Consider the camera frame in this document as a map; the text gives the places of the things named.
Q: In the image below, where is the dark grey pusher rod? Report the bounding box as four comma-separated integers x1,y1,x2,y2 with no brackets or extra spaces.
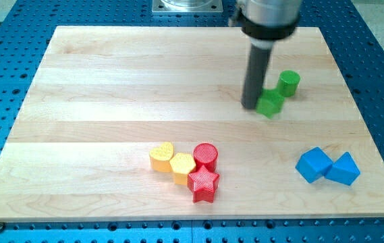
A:
241,46,271,109

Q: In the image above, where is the green star block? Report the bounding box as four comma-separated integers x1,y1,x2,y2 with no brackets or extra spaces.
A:
256,89,285,118

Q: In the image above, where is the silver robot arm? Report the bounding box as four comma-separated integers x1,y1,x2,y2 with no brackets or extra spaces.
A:
228,0,302,109

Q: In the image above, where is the blue cube block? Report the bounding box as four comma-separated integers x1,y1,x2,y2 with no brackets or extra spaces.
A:
295,147,333,183

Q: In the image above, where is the red star block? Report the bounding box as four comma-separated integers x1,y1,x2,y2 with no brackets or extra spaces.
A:
187,166,220,203

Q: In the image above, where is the green cylinder block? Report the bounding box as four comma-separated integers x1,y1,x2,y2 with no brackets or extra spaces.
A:
277,70,300,97

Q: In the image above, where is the red cylinder block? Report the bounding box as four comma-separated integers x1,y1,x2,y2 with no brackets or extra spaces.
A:
193,143,219,172

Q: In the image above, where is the yellow hexagon block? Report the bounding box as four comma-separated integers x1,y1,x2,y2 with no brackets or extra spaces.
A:
169,153,196,185

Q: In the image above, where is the yellow heart block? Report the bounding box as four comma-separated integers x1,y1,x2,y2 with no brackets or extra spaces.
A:
149,142,174,173

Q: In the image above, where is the blue triangular block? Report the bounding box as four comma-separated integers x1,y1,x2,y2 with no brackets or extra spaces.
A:
325,152,360,186

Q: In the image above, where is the light wooden board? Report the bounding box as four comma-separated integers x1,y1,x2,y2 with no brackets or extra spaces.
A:
0,26,384,222

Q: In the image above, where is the blue perforated metal table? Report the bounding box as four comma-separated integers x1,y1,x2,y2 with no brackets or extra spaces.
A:
0,0,384,242

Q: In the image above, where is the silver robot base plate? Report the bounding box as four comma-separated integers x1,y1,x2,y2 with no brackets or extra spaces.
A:
152,0,223,14

